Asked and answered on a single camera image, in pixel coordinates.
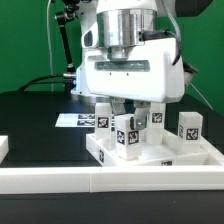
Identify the white base marker plate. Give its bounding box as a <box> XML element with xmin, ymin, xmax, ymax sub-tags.
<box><xmin>55</xmin><ymin>113</ymin><xmax>95</xmax><ymax>127</ymax></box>

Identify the white cable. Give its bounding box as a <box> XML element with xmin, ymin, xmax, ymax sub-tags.
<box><xmin>46</xmin><ymin>0</ymin><xmax>56</xmax><ymax>92</ymax></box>

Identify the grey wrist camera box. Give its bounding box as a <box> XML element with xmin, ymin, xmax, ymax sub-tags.
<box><xmin>183</xmin><ymin>62</ymin><xmax>198</xmax><ymax>87</ymax></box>

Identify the white u-shaped obstacle fence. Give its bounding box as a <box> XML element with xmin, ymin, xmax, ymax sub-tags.
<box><xmin>0</xmin><ymin>136</ymin><xmax>224</xmax><ymax>194</ymax></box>

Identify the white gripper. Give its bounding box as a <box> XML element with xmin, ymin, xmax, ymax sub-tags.
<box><xmin>85</xmin><ymin>38</ymin><xmax>184</xmax><ymax>130</ymax></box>

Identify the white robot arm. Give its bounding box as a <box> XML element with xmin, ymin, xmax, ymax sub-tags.
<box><xmin>73</xmin><ymin>0</ymin><xmax>213</xmax><ymax>130</ymax></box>

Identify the white square table top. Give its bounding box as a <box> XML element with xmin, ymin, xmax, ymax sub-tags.
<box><xmin>86</xmin><ymin>131</ymin><xmax>224</xmax><ymax>167</ymax></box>

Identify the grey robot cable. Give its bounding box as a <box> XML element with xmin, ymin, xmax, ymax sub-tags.
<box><xmin>189</xmin><ymin>82</ymin><xmax>214</xmax><ymax>111</ymax></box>

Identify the black cable bundle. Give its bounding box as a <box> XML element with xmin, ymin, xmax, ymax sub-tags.
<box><xmin>17</xmin><ymin>73</ymin><xmax>76</xmax><ymax>93</ymax></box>

